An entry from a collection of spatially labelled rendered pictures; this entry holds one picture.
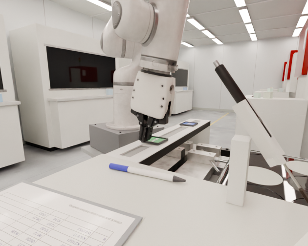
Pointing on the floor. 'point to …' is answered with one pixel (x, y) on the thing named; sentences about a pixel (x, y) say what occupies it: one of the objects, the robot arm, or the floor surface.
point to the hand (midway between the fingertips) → (145, 133)
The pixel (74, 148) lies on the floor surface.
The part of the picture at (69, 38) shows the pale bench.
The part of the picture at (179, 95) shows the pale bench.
